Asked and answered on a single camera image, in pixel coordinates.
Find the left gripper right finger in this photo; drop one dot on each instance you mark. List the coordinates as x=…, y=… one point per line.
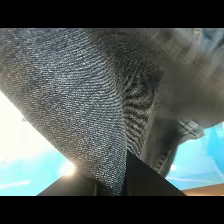
x=146, y=180

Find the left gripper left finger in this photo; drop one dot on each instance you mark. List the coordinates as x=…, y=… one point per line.
x=71, y=186

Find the blue jeans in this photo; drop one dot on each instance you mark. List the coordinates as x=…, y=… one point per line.
x=66, y=100

